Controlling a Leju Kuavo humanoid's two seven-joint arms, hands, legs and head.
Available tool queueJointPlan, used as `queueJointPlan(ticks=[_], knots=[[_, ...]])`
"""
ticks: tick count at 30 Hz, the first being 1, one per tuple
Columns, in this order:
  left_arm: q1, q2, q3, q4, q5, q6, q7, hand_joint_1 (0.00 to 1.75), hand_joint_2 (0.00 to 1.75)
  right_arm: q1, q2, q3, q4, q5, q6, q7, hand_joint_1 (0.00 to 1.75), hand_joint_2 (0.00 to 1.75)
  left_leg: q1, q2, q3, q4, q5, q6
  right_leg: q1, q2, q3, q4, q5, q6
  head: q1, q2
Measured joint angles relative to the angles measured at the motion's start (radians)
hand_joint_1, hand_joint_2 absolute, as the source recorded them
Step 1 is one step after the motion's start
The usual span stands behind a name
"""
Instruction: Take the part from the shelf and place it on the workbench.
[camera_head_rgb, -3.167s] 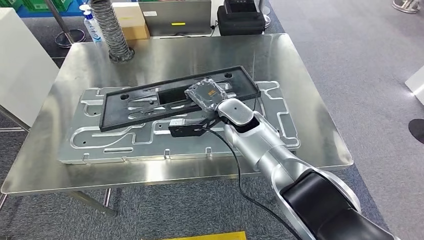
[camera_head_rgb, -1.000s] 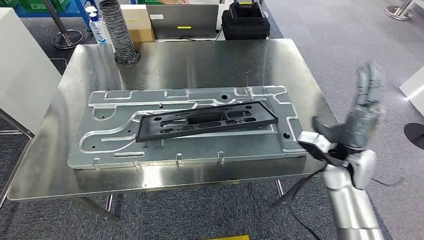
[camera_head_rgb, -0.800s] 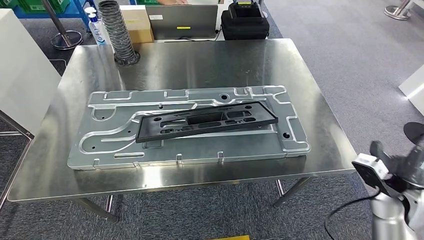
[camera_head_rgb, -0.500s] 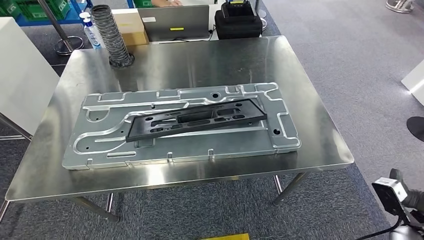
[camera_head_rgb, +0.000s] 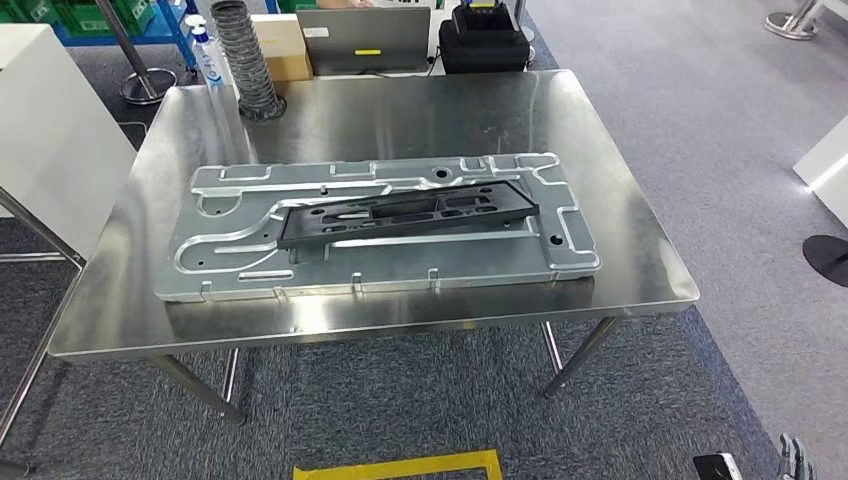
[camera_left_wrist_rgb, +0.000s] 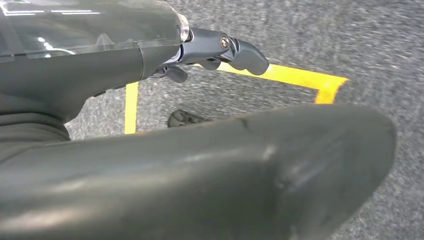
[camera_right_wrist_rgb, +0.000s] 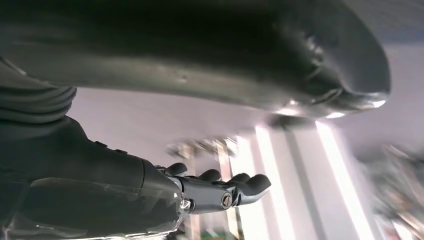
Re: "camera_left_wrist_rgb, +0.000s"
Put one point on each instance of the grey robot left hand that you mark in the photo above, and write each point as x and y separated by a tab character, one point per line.
82	66

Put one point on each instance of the black robot foot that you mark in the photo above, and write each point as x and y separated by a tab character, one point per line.
182	119

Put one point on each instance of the grey robot leg shell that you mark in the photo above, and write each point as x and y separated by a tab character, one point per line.
198	182

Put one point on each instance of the yellow floor tape square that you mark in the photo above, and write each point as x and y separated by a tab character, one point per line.
298	78

